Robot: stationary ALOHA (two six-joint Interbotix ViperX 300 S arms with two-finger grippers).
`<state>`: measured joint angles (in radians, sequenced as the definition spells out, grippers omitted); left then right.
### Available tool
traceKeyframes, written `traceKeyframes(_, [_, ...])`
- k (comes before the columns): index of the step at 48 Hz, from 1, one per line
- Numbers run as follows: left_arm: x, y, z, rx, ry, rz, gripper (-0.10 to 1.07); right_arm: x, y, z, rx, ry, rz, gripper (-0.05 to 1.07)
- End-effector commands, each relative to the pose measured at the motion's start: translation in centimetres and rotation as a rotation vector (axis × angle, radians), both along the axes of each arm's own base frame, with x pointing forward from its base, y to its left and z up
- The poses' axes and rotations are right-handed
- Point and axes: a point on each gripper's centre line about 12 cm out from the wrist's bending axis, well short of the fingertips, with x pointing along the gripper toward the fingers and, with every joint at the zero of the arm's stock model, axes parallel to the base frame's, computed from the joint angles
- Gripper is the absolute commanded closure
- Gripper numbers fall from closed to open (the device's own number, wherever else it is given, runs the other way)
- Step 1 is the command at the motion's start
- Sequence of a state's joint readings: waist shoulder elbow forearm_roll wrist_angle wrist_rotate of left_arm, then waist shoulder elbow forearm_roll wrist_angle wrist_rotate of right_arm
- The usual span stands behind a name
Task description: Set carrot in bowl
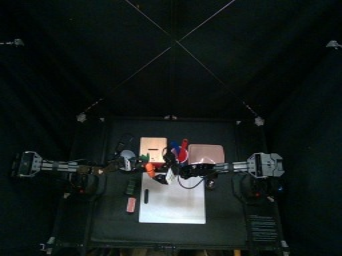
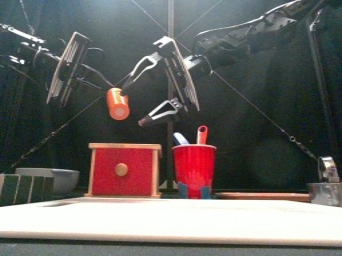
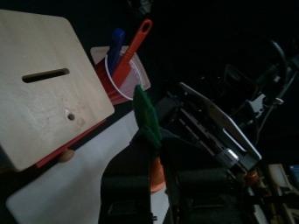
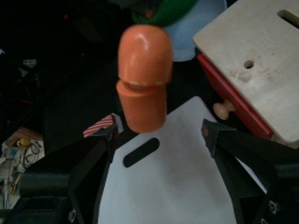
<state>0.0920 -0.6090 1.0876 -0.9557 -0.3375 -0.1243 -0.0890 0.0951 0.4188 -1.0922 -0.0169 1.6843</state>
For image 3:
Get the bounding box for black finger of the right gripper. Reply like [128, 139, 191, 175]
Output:
[166, 92, 235, 165]

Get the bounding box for white-edged finger of the right gripper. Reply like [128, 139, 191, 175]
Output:
[178, 81, 263, 161]

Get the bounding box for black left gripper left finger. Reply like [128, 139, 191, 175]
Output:
[98, 139, 155, 224]

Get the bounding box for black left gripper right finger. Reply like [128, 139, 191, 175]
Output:
[160, 136, 255, 224]

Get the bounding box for toy carrot with green top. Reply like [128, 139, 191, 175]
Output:
[131, 84, 168, 194]

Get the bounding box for small orange object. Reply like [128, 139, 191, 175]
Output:
[243, 169, 261, 187]

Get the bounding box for white box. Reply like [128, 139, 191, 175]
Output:
[267, 163, 293, 191]

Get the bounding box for large white cutting board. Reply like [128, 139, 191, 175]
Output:
[4, 109, 171, 224]

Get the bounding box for blue object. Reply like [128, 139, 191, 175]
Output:
[289, 164, 299, 184]

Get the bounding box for round wooden knob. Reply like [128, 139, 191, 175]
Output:
[58, 149, 76, 164]

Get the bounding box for red plastic cup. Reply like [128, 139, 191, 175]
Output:
[94, 52, 143, 106]

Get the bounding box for orange plastic spatula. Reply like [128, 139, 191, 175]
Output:
[110, 18, 155, 89]

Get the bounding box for light wooden box with slot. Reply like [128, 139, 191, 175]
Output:
[0, 8, 118, 173]

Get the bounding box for blue plastic utensil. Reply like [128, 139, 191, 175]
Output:
[107, 27, 127, 75]

